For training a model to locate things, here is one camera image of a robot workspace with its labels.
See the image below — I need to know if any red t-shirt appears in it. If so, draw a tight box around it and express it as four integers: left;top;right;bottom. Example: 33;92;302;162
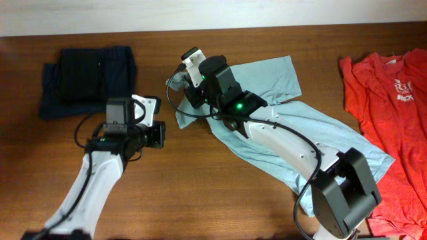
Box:
339;49;426;239

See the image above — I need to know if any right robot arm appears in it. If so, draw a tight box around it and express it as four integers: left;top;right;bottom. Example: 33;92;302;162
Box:
181;49;382;239

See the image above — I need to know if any folded dark navy garment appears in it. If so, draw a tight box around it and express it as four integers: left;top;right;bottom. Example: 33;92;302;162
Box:
39;46;137;119

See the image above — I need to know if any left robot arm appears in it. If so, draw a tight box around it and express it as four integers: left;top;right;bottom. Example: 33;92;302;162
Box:
22;95;165;239

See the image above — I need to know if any right black camera cable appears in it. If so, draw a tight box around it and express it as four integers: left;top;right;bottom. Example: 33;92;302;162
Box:
165;63;323;240

